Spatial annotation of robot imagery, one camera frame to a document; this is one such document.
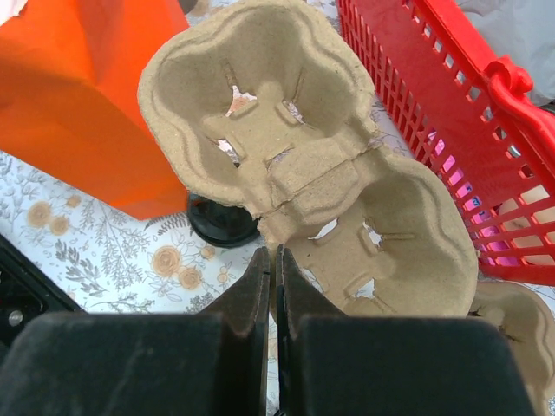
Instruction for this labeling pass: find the floral patterned table mat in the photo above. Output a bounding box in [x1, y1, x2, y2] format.
[0, 0, 417, 416]

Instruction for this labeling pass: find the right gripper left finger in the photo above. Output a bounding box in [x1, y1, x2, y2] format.
[1, 248, 271, 415]

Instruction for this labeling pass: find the red plastic shopping basket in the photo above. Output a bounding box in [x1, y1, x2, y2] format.
[337, 1, 554, 286]

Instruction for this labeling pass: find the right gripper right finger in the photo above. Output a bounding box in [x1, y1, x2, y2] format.
[276, 247, 533, 415]

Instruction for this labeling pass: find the orange paper gift bag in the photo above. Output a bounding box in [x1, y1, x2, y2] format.
[1, 1, 188, 219]

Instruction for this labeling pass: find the brown cardboard cup carrier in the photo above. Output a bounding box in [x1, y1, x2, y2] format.
[468, 282, 554, 415]

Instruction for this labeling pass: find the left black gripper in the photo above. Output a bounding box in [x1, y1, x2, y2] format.
[1, 236, 82, 347]

